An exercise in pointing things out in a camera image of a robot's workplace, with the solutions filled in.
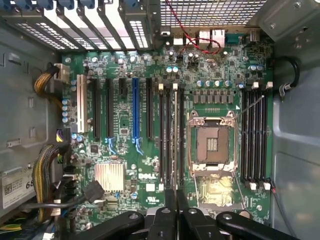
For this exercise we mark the silver finned heatsink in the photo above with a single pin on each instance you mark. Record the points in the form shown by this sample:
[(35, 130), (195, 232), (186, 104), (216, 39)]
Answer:
[(110, 177)]

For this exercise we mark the silver power supply unit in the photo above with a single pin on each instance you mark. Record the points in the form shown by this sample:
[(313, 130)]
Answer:
[(25, 112)]

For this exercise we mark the CPU socket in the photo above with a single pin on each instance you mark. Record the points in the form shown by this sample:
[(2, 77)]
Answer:
[(212, 145)]

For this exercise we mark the open black PC case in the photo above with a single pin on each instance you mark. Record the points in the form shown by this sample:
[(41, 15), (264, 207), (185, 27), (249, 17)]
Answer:
[(295, 125)]

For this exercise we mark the long black expansion slot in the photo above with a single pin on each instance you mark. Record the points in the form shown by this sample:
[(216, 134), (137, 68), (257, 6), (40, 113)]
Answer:
[(149, 107), (109, 107), (96, 107)]

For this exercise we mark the white expansion slot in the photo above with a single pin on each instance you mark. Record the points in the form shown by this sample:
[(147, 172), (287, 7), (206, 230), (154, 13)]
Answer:
[(81, 105)]

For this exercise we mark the green Dell motherboard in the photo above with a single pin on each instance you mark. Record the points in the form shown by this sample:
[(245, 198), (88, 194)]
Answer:
[(127, 117)]

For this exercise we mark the short black expansion slot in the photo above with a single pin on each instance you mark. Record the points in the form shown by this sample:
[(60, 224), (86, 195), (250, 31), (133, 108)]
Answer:
[(122, 87)]

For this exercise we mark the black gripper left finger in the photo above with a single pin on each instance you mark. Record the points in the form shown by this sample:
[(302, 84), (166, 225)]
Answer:
[(165, 225)]

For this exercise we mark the blue card retention clip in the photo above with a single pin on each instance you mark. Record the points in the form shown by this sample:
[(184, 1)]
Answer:
[(42, 3), (21, 3), (67, 3), (87, 2)]

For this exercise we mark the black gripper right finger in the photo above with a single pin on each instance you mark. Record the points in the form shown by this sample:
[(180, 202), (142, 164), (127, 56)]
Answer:
[(195, 225)]

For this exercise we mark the blue expansion slot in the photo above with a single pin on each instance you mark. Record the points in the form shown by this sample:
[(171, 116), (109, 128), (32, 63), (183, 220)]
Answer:
[(135, 107)]

